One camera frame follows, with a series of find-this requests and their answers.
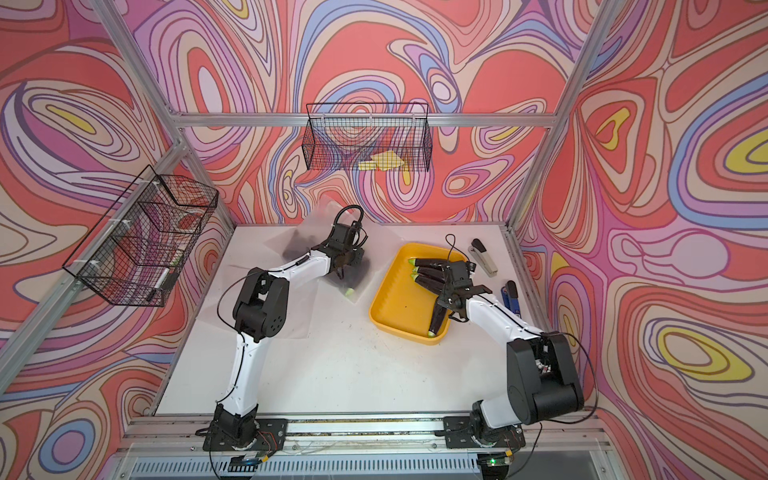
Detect clear zip-top plastic bag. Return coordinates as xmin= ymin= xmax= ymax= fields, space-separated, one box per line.
xmin=265 ymin=200 xmax=342 ymax=262

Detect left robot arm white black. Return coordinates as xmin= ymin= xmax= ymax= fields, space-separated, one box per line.
xmin=206 ymin=219 xmax=367 ymax=452

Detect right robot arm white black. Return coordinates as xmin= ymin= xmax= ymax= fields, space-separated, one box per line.
xmin=438 ymin=260 xmax=584 ymax=430

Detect purple eggplant in tray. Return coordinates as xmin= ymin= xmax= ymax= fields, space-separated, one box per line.
xmin=413 ymin=274 xmax=444 ymax=296
xmin=427 ymin=299 xmax=448 ymax=338
xmin=411 ymin=266 xmax=445 ymax=283
xmin=408 ymin=258 xmax=450 ymax=269

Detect grey black stapler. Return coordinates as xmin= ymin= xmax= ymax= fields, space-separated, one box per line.
xmin=469 ymin=238 xmax=498 ymax=277

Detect blue black tool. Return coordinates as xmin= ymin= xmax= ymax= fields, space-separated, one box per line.
xmin=501 ymin=280 xmax=521 ymax=317

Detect yellow plastic tray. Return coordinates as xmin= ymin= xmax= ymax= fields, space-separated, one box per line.
xmin=369 ymin=243 xmax=466 ymax=346

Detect yellow cloth in basket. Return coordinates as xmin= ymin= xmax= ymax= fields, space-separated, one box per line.
xmin=357 ymin=150 xmax=405 ymax=171

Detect aluminium horizontal back bar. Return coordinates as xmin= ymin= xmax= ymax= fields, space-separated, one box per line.
xmin=171 ymin=113 xmax=556 ymax=127

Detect black corrugated cable hose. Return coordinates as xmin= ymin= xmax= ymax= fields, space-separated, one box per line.
xmin=333 ymin=205 xmax=366 ymax=232

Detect black wire basket back wall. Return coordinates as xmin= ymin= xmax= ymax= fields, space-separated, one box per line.
xmin=301 ymin=101 xmax=433 ymax=171

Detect black wire basket wall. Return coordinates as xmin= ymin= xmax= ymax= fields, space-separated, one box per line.
xmin=301 ymin=101 xmax=433 ymax=171
xmin=62 ymin=167 xmax=219 ymax=308

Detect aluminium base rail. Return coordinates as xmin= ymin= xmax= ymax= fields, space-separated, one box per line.
xmin=105 ymin=412 xmax=626 ymax=479

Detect aluminium frame post left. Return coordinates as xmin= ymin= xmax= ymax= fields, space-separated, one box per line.
xmin=0 ymin=0 xmax=235 ymax=397

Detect aluminium frame post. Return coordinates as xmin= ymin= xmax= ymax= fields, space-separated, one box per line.
xmin=506 ymin=0 xmax=625 ymax=234
xmin=0 ymin=0 xmax=235 ymax=397

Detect black wire basket left wall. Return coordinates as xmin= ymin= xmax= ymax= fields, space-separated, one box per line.
xmin=62 ymin=167 xmax=219 ymax=308

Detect aluminium frame post right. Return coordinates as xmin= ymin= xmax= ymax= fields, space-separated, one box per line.
xmin=506 ymin=0 xmax=625 ymax=234

